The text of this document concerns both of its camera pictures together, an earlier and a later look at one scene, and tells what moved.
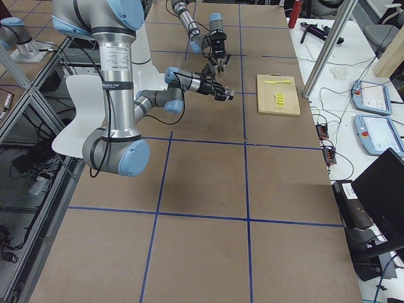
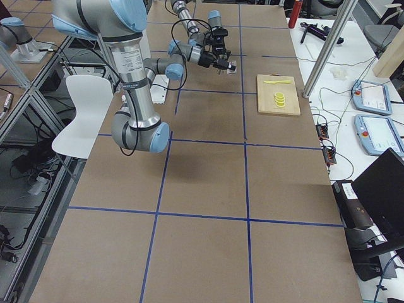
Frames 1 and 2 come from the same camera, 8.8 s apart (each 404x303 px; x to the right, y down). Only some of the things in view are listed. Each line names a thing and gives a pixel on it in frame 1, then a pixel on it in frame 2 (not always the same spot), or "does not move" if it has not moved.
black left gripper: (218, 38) does not move
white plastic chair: (87, 95) does not move
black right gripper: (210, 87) -> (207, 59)
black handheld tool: (313, 28) does not move
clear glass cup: (229, 91) -> (230, 71)
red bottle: (296, 11) does not move
